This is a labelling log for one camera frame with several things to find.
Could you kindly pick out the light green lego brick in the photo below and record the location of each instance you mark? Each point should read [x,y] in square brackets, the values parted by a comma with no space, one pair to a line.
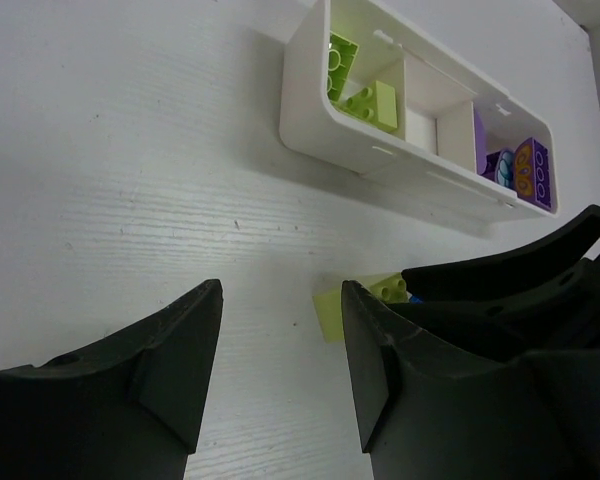
[334,306]

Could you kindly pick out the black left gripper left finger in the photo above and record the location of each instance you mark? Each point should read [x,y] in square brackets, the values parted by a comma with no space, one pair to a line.
[128,406]

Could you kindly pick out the purple lego piece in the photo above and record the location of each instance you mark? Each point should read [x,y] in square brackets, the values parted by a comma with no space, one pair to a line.
[482,145]

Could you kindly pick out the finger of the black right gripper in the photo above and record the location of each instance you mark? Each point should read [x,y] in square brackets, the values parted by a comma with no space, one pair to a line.
[563,313]
[511,272]

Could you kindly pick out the white three-compartment tray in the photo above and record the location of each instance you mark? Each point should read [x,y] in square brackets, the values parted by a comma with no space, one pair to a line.
[432,153]

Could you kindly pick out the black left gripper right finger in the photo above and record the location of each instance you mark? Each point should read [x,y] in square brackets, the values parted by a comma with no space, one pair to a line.
[426,409]

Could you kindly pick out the purple printed lego brick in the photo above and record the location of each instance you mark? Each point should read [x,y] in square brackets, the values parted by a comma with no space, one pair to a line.
[525,170]

